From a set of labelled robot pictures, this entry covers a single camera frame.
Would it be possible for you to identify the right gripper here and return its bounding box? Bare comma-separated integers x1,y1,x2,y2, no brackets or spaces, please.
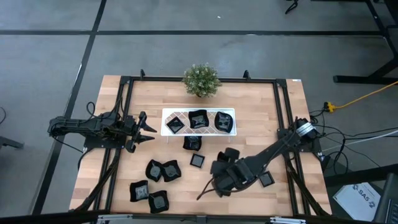
213,147,249,198

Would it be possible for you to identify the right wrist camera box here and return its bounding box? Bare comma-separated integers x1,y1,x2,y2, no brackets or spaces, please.
210,161,228,176

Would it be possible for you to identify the black power cable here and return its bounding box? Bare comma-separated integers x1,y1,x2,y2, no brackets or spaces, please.
309,108,398,138
322,136,382,170

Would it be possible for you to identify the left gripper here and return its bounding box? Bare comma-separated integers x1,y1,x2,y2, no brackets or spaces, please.
123,111,158,154

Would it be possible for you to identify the black horizontal frame beam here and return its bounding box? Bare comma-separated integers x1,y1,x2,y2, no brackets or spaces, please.
0,210,398,224

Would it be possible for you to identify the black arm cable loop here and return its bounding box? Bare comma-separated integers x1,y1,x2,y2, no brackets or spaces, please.
85,101,98,118

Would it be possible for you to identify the artificial green potted plant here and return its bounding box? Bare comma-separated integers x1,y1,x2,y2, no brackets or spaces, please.
182,63,223,98

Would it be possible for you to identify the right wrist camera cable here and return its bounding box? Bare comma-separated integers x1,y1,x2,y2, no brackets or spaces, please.
197,179,262,201

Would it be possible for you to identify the black desk leg frame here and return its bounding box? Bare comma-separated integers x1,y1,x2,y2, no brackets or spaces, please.
310,0,398,85

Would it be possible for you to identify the white cable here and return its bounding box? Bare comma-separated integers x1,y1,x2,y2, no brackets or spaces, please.
320,129,398,153

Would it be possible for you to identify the small square black plate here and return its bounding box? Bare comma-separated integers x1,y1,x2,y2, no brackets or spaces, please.
190,152,206,169
259,170,276,189
166,116,186,134

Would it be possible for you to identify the yellow extension cable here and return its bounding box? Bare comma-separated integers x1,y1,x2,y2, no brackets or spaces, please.
323,80,398,113

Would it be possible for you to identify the silver metal bracket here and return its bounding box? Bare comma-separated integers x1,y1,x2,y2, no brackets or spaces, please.
96,213,134,224
269,217,307,224

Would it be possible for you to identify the white lattice wire rack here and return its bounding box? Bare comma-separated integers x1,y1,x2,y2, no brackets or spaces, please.
160,107,238,144

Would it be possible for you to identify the black aluminium table frame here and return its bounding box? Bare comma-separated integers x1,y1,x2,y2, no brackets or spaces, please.
68,68,333,217

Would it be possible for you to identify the white printed paper sheet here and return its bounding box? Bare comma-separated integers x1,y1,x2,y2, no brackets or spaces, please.
331,182,382,222

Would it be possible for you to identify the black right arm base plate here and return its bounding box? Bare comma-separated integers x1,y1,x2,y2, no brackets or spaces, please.
277,128,322,154

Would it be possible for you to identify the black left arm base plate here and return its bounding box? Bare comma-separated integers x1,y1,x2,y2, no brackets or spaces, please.
83,133,129,150

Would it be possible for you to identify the dark grey laptop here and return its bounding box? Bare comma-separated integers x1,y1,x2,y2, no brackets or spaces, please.
372,172,398,224

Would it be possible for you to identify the black chair leg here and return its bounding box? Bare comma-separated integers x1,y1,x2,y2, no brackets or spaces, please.
0,135,25,151

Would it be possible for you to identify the dark grey desk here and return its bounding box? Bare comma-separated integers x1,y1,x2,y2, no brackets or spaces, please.
323,163,398,224

